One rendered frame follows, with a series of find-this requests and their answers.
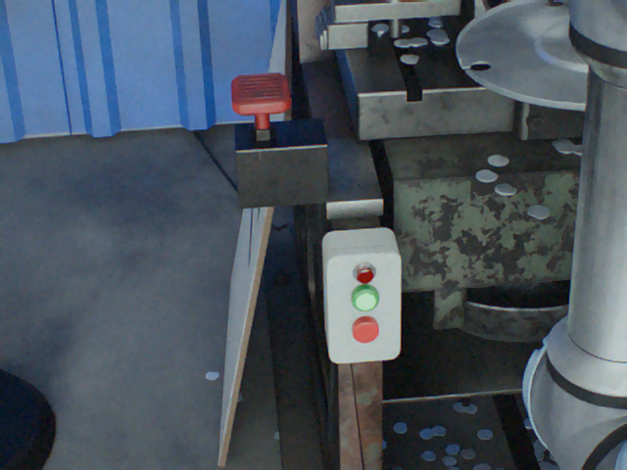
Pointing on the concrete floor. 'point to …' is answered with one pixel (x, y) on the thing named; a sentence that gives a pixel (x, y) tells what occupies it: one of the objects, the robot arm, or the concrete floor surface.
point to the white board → (251, 257)
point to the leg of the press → (310, 64)
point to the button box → (389, 318)
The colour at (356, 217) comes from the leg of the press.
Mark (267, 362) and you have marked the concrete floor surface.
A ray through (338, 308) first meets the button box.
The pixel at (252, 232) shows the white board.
